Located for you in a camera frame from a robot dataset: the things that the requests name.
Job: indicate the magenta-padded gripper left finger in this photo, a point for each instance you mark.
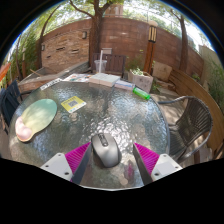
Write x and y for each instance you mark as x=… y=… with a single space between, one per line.
x=55 y=165

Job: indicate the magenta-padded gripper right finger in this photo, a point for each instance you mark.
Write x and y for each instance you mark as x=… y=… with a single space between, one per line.
x=165 y=166

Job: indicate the grey computer mouse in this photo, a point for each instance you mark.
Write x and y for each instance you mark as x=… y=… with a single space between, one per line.
x=106 y=150

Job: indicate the green mouse pad, pink rest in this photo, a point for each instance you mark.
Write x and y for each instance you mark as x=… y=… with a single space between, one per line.
x=38 y=116

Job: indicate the dark wicker metal chair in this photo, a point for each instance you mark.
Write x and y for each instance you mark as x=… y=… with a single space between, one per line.
x=193 y=123

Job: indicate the yellow square card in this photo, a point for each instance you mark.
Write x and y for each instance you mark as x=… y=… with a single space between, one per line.
x=73 y=104

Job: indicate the green tube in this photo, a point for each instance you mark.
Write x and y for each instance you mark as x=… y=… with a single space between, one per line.
x=141 y=93

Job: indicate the black folding chair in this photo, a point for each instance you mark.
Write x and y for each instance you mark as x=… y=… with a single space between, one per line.
x=10 y=101

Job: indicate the white printed sign strip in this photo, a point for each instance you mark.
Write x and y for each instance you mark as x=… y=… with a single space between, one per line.
x=50 y=84

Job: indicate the curved wooden bench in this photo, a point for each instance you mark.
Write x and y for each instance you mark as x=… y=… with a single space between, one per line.
x=196 y=90

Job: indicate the pale planter box with plants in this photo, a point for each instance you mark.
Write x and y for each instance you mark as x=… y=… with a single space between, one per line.
x=141 y=80

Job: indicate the raised stone basin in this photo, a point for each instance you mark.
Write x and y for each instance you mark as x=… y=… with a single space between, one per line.
x=40 y=76

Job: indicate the thin light blue booklet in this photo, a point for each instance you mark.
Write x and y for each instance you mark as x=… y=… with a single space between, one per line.
x=124 y=85

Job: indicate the beige stone block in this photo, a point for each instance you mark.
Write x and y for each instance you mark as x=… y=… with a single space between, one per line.
x=162 y=71

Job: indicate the thick pale book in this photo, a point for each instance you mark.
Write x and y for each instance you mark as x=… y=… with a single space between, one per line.
x=104 y=79

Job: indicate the clear plastic cup with straw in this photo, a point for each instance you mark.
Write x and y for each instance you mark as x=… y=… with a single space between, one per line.
x=100 y=66

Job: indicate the dark wooden slatted chair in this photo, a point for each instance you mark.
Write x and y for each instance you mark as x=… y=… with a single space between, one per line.
x=116 y=63

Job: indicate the thin leaning tree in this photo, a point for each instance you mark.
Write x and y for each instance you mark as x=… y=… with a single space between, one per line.
x=40 y=46

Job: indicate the slim straight tree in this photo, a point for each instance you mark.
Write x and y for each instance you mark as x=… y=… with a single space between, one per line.
x=184 y=43

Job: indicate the large forked tree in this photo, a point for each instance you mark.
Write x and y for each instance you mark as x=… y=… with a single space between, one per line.
x=96 y=33

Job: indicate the wooden garden lamp post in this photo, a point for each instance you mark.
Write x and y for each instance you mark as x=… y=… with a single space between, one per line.
x=150 y=50

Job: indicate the black wall lamp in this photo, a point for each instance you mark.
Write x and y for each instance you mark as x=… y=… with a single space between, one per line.
x=84 y=35
x=43 y=47

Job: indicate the grey wall utility box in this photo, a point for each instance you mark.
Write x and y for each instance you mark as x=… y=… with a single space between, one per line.
x=107 y=50

